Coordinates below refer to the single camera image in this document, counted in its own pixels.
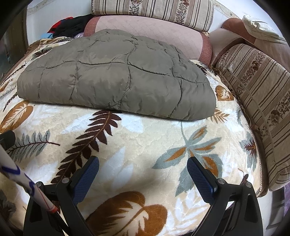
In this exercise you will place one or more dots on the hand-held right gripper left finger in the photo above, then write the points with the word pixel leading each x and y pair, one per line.
pixel 87 179

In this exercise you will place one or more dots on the black garment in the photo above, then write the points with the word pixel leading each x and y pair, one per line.
pixel 72 25

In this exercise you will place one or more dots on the grey quilted jacket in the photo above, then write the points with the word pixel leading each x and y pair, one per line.
pixel 113 74

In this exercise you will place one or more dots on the red garment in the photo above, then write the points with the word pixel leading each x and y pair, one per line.
pixel 57 23

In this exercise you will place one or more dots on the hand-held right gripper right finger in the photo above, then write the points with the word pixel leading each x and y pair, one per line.
pixel 201 179

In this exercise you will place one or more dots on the light blue cloth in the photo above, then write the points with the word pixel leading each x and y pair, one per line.
pixel 46 35

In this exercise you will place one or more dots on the purple cloth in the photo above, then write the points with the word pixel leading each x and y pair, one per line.
pixel 78 35

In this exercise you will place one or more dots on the pink bolster cushion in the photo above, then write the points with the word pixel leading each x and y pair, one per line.
pixel 147 29

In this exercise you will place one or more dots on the brown and cream pillow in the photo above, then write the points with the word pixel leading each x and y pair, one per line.
pixel 256 27

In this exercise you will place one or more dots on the square striped floral cushion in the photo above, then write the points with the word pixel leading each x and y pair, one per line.
pixel 260 102

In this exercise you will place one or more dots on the long striped floral cushion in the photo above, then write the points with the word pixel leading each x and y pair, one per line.
pixel 154 11

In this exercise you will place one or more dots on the leaf print fleece blanket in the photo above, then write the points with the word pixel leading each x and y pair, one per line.
pixel 136 147

